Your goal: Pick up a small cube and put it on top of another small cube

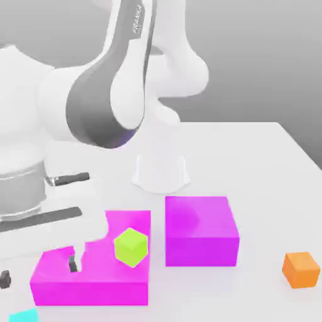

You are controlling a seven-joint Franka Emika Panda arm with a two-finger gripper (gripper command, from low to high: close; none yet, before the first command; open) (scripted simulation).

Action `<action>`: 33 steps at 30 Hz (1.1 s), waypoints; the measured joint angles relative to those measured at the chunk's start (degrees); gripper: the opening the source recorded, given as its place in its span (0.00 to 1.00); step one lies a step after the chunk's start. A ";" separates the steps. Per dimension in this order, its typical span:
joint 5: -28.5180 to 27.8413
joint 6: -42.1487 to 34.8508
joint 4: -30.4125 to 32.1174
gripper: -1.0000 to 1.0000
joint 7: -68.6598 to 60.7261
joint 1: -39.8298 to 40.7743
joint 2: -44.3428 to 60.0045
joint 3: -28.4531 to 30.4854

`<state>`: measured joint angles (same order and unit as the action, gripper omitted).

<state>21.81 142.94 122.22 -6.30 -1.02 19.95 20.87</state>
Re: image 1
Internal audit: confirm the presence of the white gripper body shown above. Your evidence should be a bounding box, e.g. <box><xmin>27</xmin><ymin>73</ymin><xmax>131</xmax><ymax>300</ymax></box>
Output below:
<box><xmin>0</xmin><ymin>186</ymin><xmax>109</xmax><ymax>261</ymax></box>

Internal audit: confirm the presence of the small cyan cube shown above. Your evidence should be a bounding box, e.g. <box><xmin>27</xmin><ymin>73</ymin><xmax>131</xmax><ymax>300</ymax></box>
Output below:
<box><xmin>8</xmin><ymin>308</ymin><xmax>40</xmax><ymax>322</ymax></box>

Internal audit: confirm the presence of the small lime green cube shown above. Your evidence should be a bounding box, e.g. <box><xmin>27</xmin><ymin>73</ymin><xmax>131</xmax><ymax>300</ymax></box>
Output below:
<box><xmin>113</xmin><ymin>227</ymin><xmax>149</xmax><ymax>269</ymax></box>

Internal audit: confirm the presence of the small orange cube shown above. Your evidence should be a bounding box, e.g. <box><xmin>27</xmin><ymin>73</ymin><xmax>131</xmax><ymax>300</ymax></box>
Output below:
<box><xmin>281</xmin><ymin>251</ymin><xmax>321</xmax><ymax>289</ymax></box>

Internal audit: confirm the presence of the large magenta box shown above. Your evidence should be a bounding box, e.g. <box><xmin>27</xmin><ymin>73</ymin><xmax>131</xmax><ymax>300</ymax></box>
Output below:
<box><xmin>164</xmin><ymin>196</ymin><xmax>241</xmax><ymax>268</ymax></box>
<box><xmin>29</xmin><ymin>209</ymin><xmax>152</xmax><ymax>308</ymax></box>

